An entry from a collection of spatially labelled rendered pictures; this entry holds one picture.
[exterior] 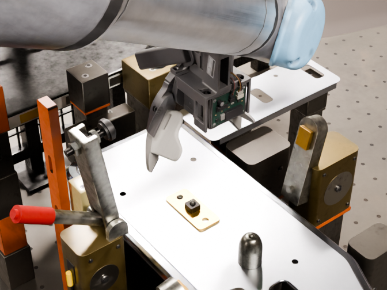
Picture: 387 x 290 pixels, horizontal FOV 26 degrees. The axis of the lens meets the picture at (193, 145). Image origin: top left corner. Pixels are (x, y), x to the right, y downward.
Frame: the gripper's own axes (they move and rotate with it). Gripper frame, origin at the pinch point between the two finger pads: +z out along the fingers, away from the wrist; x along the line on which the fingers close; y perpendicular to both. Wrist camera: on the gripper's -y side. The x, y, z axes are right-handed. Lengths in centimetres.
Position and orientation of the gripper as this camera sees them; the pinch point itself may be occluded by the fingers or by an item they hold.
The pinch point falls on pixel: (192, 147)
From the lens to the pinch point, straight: 112.8
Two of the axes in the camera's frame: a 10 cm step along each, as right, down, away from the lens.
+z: -0.1, 7.8, 6.3
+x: 7.9, -3.8, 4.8
